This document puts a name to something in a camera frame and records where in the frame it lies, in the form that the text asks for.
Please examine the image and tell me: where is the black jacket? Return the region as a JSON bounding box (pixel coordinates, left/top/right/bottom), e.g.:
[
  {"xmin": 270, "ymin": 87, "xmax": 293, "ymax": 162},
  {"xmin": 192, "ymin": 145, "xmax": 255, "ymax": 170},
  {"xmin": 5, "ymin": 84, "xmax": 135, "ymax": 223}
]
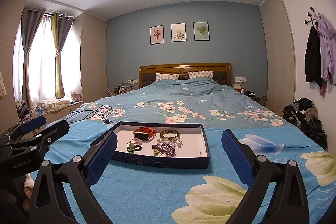
[{"xmin": 305, "ymin": 26, "xmax": 322, "ymax": 86}]

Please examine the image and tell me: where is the dark clothes pile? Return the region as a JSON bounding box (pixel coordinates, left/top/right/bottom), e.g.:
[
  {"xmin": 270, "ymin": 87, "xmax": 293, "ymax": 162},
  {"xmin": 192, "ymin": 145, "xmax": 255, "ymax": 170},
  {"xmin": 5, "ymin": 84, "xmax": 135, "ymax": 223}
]
[{"xmin": 283, "ymin": 98, "xmax": 328, "ymax": 149}]

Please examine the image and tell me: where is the wooden bed headboard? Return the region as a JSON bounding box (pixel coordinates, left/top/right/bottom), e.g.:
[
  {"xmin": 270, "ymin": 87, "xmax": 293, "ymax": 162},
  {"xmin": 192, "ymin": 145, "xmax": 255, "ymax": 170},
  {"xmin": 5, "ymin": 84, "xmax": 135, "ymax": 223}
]
[{"xmin": 138, "ymin": 63, "xmax": 231, "ymax": 88}]

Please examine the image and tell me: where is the mixed clothes pile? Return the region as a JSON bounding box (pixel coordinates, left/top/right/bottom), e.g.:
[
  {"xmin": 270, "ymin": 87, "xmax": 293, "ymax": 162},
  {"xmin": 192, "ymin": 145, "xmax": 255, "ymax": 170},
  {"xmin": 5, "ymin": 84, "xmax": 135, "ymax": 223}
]
[{"xmin": 16, "ymin": 100, "xmax": 40, "ymax": 122}]

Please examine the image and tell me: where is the purple bead bracelet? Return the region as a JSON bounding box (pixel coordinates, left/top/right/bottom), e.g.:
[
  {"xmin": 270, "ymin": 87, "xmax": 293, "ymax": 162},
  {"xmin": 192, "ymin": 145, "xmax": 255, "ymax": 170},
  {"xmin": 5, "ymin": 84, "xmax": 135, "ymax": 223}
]
[{"xmin": 152, "ymin": 143, "xmax": 177, "ymax": 157}]

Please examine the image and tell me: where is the green leaf framed picture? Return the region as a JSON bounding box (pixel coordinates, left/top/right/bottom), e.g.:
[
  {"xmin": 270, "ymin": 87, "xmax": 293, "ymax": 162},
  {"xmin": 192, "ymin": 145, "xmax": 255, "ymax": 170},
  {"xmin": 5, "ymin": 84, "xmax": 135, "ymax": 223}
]
[{"xmin": 193, "ymin": 22, "xmax": 210, "ymax": 41}]

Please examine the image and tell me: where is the blue flower print blanket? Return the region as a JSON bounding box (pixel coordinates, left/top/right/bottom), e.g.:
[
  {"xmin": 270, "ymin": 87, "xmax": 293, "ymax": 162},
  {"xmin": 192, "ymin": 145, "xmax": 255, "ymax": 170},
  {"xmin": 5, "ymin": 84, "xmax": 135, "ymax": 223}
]
[{"xmin": 26, "ymin": 120, "xmax": 336, "ymax": 224}]

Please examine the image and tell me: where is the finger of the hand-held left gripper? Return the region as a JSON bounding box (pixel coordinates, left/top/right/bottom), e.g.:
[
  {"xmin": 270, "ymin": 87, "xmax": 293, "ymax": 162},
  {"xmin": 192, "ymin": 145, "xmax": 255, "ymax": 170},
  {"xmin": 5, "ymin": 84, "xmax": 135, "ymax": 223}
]
[
  {"xmin": 7, "ymin": 120, "xmax": 70, "ymax": 159},
  {"xmin": 0, "ymin": 115, "xmax": 47, "ymax": 144}
]

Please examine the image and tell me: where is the black wall coat rack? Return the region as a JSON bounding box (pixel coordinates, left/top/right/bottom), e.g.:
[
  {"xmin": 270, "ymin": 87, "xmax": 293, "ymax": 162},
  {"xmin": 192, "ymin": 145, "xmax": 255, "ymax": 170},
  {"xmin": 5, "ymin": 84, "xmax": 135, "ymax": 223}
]
[{"xmin": 304, "ymin": 7, "xmax": 319, "ymax": 28}]

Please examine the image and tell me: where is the yellow-green bangle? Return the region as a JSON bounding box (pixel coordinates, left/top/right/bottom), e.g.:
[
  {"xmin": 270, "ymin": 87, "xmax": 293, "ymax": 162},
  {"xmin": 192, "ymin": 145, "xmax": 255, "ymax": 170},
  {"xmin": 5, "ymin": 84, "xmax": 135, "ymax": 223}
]
[{"xmin": 160, "ymin": 129, "xmax": 181, "ymax": 139}]

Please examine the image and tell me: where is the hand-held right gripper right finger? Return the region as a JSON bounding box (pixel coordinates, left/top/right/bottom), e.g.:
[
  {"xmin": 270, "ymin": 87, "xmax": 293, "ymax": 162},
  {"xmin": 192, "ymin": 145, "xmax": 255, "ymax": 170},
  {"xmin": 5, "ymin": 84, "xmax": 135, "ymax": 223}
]
[{"xmin": 221, "ymin": 130, "xmax": 314, "ymax": 224}]

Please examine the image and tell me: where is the dark blue shallow box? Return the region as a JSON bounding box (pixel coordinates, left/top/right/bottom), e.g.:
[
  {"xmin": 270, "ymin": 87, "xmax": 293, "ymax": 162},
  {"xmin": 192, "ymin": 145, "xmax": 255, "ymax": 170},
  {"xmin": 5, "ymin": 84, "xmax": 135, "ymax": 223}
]
[{"xmin": 91, "ymin": 121, "xmax": 210, "ymax": 169}]

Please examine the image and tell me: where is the teal floral duvet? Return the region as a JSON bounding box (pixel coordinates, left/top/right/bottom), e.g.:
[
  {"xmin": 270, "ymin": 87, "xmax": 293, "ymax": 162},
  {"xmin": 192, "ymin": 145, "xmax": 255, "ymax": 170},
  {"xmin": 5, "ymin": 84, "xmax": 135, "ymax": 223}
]
[{"xmin": 79, "ymin": 79, "xmax": 286, "ymax": 130}]

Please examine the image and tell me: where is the white sheer curtain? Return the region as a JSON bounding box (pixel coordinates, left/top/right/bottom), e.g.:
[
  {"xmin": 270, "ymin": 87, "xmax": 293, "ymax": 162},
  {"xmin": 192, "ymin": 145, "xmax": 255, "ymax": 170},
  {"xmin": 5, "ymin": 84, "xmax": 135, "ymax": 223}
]
[{"xmin": 14, "ymin": 15, "xmax": 80, "ymax": 106}]

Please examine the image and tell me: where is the beige cloth pile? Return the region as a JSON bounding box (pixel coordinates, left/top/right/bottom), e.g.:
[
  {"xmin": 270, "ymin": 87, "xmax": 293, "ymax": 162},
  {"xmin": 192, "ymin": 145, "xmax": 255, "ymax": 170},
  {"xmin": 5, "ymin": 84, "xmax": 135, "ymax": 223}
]
[{"xmin": 37, "ymin": 98, "xmax": 71, "ymax": 111}]

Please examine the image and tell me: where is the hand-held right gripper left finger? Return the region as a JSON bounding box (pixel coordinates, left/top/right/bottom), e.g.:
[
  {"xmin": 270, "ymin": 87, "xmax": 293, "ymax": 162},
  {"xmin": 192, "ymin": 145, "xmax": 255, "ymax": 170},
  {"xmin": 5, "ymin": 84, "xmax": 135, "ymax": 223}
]
[{"xmin": 33, "ymin": 132, "xmax": 118, "ymax": 224}]

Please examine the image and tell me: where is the white flower framed picture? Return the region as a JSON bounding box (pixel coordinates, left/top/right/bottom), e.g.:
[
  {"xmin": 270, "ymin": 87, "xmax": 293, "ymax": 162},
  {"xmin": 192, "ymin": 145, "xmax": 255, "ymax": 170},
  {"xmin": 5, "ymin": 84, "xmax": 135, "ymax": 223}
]
[{"xmin": 171, "ymin": 23, "xmax": 187, "ymax": 42}]

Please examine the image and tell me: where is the orange smartwatch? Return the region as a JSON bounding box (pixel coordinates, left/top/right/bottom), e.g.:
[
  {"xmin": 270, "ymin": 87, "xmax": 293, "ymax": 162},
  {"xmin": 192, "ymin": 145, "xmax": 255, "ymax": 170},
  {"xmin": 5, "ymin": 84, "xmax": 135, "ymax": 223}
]
[{"xmin": 133, "ymin": 127, "xmax": 157, "ymax": 141}]

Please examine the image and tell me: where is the person's left hand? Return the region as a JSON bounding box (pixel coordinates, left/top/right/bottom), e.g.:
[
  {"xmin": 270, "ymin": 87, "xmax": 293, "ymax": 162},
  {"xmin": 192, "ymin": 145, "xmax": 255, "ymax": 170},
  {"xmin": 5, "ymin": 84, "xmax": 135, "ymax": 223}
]
[{"xmin": 23, "ymin": 175, "xmax": 36, "ymax": 205}]

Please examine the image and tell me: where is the purple jacket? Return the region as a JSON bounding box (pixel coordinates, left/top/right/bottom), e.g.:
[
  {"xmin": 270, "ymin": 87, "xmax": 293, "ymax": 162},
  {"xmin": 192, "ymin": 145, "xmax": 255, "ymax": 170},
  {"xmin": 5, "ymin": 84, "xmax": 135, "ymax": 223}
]
[{"xmin": 316, "ymin": 13, "xmax": 336, "ymax": 86}]

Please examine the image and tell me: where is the window bench with drawers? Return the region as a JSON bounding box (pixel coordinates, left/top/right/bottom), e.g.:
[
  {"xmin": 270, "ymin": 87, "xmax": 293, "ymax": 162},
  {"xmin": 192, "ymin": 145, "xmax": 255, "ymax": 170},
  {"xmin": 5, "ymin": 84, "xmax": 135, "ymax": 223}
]
[{"xmin": 16, "ymin": 102, "xmax": 82, "ymax": 135}]

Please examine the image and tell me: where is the yellow and grey curtain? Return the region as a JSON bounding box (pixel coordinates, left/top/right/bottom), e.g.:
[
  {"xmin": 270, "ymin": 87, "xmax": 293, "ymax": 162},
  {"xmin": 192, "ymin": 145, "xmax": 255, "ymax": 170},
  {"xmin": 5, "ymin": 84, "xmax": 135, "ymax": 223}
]
[{"xmin": 51, "ymin": 12, "xmax": 73, "ymax": 99}]

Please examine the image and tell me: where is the black cable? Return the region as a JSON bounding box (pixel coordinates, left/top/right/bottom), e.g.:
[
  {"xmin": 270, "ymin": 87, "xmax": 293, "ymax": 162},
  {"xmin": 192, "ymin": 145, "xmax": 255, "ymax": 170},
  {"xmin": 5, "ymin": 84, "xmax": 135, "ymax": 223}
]
[{"xmin": 64, "ymin": 105, "xmax": 114, "ymax": 124}]

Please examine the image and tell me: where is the white patterned pillow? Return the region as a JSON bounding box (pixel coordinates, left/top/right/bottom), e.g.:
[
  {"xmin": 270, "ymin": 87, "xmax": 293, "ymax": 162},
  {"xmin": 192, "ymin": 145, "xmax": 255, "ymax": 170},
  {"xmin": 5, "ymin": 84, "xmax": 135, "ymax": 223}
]
[
  {"xmin": 188, "ymin": 71, "xmax": 214, "ymax": 79},
  {"xmin": 156, "ymin": 73, "xmax": 180, "ymax": 81}
]

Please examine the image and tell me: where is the group of cosmetic bottles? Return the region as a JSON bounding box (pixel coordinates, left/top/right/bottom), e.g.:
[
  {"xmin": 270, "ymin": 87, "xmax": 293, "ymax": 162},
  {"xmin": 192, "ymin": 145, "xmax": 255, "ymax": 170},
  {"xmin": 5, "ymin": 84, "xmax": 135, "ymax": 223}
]
[{"xmin": 114, "ymin": 82, "xmax": 134, "ymax": 94}]

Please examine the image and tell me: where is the clear crystal bead bracelet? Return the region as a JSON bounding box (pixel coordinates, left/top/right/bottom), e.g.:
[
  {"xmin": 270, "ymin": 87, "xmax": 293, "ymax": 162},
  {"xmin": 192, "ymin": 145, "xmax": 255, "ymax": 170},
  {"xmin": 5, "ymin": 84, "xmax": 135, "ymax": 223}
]
[{"xmin": 157, "ymin": 137, "xmax": 184, "ymax": 149}]

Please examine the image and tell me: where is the beige wardrobe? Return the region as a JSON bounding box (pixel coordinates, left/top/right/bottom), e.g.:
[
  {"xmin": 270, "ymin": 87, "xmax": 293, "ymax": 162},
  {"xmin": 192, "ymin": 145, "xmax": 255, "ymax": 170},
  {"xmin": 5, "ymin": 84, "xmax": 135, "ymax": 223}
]
[
  {"xmin": 80, "ymin": 12, "xmax": 108, "ymax": 104},
  {"xmin": 259, "ymin": 0, "xmax": 296, "ymax": 119}
]

